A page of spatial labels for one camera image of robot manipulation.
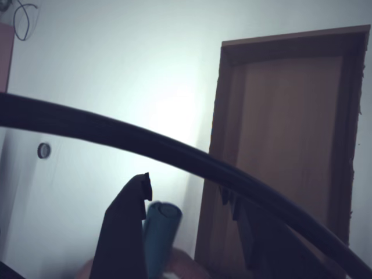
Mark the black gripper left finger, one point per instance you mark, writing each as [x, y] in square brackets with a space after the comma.
[122, 238]

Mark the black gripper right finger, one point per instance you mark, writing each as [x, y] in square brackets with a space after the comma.
[276, 253]

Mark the green red edding marker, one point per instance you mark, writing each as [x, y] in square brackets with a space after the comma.
[162, 232]

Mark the person's left hand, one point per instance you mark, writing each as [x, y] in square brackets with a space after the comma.
[186, 266]

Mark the silver bottle cap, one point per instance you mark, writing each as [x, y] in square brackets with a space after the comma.
[44, 151]

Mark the brown open cardboard box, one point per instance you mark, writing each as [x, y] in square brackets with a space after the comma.
[290, 130]

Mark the pink box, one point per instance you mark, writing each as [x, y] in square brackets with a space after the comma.
[5, 58]

